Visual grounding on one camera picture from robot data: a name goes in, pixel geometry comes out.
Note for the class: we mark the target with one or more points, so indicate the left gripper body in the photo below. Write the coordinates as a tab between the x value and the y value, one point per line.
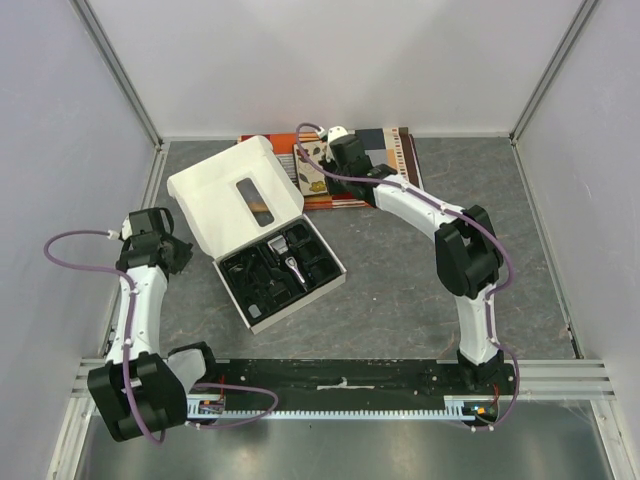
181	252

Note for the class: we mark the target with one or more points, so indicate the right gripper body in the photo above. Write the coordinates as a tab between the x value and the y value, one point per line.
338	175

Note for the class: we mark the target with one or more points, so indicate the white hair clipper kit box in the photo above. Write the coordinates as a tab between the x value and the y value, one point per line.
234	202

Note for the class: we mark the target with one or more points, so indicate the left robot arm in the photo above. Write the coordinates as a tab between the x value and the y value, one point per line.
137	391

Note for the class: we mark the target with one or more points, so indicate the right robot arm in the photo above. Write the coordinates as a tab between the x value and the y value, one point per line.
467	262

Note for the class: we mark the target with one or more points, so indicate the floral square plate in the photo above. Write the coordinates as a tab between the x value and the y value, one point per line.
311	182

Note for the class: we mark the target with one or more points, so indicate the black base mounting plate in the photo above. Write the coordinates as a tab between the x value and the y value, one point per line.
342	382

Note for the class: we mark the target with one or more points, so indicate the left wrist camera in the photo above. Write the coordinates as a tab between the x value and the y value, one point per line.
117	234

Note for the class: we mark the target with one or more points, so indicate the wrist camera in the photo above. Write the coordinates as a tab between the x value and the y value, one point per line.
327	137
117	234

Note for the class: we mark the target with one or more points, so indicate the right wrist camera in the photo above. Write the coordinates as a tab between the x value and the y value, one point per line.
327	137

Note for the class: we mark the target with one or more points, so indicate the grey cable duct rail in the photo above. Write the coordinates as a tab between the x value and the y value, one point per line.
202	408

